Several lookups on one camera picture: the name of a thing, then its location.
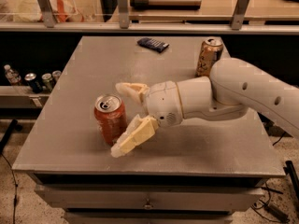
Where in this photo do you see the metal rail bracket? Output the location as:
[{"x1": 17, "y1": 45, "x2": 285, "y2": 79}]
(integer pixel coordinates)
[
  {"x1": 117, "y1": 0, "x2": 130, "y2": 29},
  {"x1": 230, "y1": 0, "x2": 250, "y2": 30},
  {"x1": 37, "y1": 0, "x2": 57, "y2": 28}
]

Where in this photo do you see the middle metal rail bracket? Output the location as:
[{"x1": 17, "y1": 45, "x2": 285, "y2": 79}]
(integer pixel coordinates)
[{"x1": 117, "y1": 0, "x2": 130, "y2": 29}]

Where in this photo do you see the black power adapter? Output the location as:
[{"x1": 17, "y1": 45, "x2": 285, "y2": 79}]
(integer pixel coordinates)
[{"x1": 264, "y1": 203, "x2": 289, "y2": 223}]

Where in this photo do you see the black bar right floor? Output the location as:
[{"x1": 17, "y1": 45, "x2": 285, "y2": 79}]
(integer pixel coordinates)
[{"x1": 284, "y1": 161, "x2": 299, "y2": 200}]

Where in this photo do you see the left metal rail bracket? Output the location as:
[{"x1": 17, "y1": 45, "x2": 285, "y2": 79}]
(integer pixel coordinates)
[{"x1": 37, "y1": 0, "x2": 57, "y2": 28}]

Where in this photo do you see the white orange plastic bag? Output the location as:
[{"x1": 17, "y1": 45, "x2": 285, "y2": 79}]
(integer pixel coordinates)
[{"x1": 13, "y1": 0, "x2": 84, "y2": 23}]

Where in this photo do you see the black cable left floor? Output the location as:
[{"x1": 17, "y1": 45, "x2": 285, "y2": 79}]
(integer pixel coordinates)
[{"x1": 0, "y1": 152, "x2": 19, "y2": 224}]

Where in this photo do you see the red coke can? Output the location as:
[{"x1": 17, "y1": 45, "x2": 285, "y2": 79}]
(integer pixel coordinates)
[{"x1": 93, "y1": 94, "x2": 127, "y2": 146}]

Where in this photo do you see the clear plastic water bottle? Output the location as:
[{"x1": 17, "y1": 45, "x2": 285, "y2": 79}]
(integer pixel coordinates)
[{"x1": 4, "y1": 64, "x2": 22, "y2": 86}]

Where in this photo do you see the blue rxbar blueberry bar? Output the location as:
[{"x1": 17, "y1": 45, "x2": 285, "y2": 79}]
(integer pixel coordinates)
[{"x1": 137, "y1": 37, "x2": 169, "y2": 53}]

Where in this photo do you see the right metal rail bracket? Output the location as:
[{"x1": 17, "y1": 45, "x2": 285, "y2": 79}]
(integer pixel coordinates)
[{"x1": 230, "y1": 0, "x2": 250, "y2": 30}]

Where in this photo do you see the dark blue soda can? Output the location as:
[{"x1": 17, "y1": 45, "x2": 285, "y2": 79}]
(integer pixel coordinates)
[{"x1": 24, "y1": 73, "x2": 43, "y2": 93}]

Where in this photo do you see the black bar floor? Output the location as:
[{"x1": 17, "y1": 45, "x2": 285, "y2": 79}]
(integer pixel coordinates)
[
  {"x1": 0, "y1": 119, "x2": 18, "y2": 155},
  {"x1": 284, "y1": 161, "x2": 299, "y2": 200}
]

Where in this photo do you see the black bar left floor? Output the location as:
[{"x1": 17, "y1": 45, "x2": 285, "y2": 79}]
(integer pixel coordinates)
[{"x1": 0, "y1": 119, "x2": 18, "y2": 155}]

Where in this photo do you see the silver green soda can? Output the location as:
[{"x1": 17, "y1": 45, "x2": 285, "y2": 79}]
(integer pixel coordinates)
[{"x1": 52, "y1": 70, "x2": 62, "y2": 82}]

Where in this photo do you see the grey cabinet drawer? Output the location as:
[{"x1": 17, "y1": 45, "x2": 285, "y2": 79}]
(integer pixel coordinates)
[{"x1": 35, "y1": 185, "x2": 263, "y2": 213}]

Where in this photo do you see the gold brown soda can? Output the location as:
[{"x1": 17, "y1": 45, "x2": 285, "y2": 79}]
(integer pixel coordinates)
[{"x1": 196, "y1": 37, "x2": 223, "y2": 77}]

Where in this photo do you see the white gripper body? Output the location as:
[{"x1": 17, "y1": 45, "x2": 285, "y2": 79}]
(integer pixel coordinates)
[{"x1": 144, "y1": 81, "x2": 183, "y2": 128}]

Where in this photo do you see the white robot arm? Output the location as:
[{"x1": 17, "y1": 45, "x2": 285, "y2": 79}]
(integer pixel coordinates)
[{"x1": 111, "y1": 58, "x2": 299, "y2": 158}]

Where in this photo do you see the black cable right floor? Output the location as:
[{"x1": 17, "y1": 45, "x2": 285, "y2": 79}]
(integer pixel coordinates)
[{"x1": 272, "y1": 131, "x2": 287, "y2": 147}]

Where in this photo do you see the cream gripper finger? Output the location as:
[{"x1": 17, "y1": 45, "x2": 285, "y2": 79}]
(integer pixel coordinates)
[
  {"x1": 111, "y1": 115, "x2": 159, "y2": 158},
  {"x1": 115, "y1": 82, "x2": 150, "y2": 105}
]

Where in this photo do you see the black cable floor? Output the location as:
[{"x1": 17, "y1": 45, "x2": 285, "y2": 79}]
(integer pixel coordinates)
[
  {"x1": 0, "y1": 152, "x2": 19, "y2": 224},
  {"x1": 272, "y1": 131, "x2": 287, "y2": 147}
]

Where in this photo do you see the metal drawer knob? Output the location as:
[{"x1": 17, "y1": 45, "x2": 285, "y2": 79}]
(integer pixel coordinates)
[{"x1": 143, "y1": 198, "x2": 153, "y2": 210}]

